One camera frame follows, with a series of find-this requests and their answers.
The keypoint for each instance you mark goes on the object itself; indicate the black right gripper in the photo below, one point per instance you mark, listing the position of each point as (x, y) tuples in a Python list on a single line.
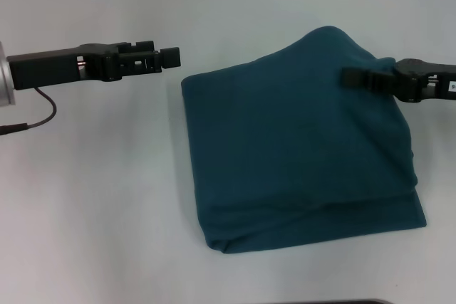
[(427, 81)]

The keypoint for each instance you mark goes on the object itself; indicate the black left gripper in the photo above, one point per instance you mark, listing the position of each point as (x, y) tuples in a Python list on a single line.
[(53, 67)]

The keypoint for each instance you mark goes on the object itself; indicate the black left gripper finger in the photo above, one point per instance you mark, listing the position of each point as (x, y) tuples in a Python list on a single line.
[(170, 57)]

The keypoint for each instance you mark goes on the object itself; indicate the teal FREE print T-shirt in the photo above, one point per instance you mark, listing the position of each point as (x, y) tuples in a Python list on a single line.
[(303, 147)]

